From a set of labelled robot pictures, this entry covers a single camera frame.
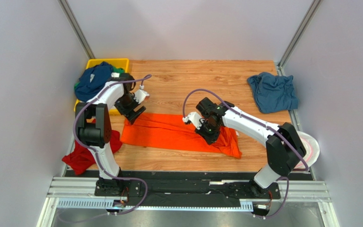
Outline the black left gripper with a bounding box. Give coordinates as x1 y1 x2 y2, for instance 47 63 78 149
114 94 146 125

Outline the orange t-shirt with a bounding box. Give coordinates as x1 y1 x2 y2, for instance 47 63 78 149
121 113 242 159

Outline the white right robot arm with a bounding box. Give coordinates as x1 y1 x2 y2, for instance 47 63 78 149
183 97 307 197

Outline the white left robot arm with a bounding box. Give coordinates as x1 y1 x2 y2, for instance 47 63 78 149
73 73 149 196

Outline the white t-shirt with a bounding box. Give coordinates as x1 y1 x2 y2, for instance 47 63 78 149
80 72 124 105

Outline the green t-shirt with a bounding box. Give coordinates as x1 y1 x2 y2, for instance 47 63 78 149
74 62 125 90

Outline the yellow plastic bin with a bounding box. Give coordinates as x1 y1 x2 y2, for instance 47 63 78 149
74 58 130 104

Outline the navy blue t-shirt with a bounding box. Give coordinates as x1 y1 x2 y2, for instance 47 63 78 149
74 61 113 102

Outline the teal blue t-shirt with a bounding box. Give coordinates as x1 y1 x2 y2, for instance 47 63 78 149
247 72 299 114

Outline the red t-shirt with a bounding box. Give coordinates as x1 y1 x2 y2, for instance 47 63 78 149
61 130 123 175

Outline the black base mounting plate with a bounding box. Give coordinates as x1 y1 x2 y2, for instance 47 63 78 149
64 170 314 209

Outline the white mesh laundry bag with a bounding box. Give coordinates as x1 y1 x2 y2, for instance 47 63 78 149
297 131 320 167

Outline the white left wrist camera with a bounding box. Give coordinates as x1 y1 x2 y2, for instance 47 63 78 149
134 85 150 104

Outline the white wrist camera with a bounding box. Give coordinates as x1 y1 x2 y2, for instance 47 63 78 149
134 85 150 104
182 112 205 130

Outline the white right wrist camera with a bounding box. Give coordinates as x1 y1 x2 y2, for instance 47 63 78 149
182 112 205 130

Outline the aluminium frame rail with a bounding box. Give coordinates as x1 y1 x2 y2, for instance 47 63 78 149
37 176 339 227

